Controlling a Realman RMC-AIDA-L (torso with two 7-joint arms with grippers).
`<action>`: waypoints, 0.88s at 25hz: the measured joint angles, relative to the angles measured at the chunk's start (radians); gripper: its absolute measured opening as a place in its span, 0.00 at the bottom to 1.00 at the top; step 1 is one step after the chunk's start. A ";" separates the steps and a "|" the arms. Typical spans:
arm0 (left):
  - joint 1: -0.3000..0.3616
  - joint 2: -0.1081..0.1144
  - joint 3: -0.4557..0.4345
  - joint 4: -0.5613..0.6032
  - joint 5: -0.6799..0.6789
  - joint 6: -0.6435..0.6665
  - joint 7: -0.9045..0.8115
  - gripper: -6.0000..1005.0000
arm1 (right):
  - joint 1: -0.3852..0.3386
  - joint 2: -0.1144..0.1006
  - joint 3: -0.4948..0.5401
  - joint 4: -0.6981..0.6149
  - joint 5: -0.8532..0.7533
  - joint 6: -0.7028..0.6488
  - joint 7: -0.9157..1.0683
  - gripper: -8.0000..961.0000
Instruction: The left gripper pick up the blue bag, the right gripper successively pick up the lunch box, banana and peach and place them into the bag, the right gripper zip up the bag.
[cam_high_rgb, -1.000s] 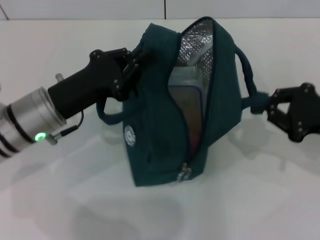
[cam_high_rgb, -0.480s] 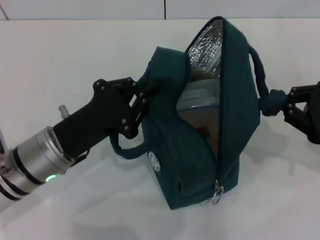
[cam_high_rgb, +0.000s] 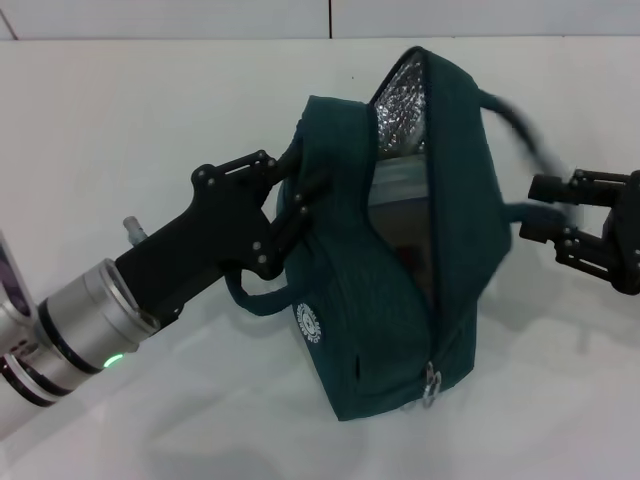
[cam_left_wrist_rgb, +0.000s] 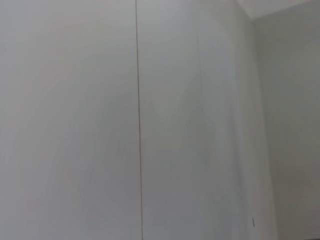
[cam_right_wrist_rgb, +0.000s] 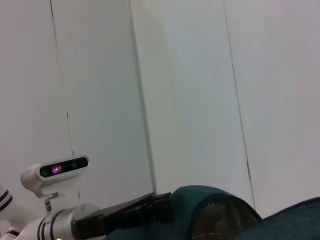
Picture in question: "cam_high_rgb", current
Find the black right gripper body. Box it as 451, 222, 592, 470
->
601, 169, 640, 297

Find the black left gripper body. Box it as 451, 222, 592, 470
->
114, 163, 275, 322

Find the dark teal lunch bag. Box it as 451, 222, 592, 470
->
224, 45, 576, 424

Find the clear blue-rimmed food container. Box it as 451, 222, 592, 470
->
367, 152, 435, 296

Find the metal zipper pull ring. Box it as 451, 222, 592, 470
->
422, 362, 444, 409

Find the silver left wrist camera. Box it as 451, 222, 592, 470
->
0, 229, 39, 326

